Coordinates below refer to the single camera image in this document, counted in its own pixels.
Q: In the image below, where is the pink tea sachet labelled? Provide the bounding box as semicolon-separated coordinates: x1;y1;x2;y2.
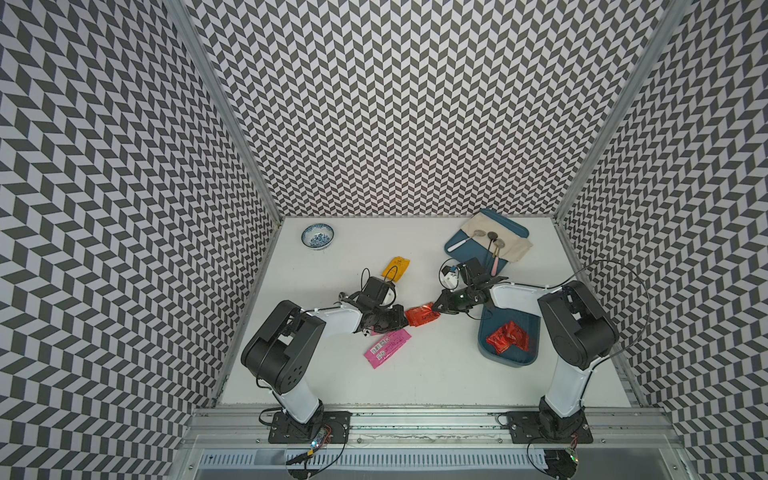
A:
364;329;412;369

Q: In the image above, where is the red tea bag bottom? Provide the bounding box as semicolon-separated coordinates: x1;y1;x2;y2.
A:
405;302;440;327

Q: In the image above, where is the red tea bag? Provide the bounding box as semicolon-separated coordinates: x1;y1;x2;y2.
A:
486;322;518;355
405;302;440;327
504;321;530;352

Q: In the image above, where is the yellow tea bag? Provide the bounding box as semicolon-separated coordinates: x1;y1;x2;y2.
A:
382;256;410;283

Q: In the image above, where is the red tea bag top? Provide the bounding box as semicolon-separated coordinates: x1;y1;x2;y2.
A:
486;322;518;355

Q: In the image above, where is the teal storage box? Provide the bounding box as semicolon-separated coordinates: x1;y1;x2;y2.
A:
477;304;541;368

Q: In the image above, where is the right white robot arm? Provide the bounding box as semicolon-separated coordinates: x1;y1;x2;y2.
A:
432;280;619;444

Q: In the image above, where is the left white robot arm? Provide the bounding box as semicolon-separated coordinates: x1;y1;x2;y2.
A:
240;300;408;425

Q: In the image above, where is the teal tray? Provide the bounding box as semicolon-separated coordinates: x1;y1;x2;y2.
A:
444;227;512;274

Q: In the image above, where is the beige cloth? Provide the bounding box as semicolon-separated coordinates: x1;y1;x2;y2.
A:
461;209;533;263

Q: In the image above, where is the blue white porcelain bowl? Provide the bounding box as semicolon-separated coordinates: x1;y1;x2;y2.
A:
301;223;335;251

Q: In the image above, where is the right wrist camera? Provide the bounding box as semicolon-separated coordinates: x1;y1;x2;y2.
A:
438;258;491;290

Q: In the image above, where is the pink handled spoon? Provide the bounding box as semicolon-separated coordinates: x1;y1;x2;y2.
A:
490;239;505;277

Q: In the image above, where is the white handled spoon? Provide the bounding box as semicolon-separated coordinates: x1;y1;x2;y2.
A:
446;230;486;253

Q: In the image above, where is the dark handled spoon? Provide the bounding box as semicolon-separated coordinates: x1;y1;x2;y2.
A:
487;231;498;255

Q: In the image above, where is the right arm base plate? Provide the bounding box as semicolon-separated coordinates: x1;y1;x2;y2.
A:
504;409;594;446

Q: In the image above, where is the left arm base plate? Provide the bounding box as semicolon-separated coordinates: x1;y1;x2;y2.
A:
268;410;352;445

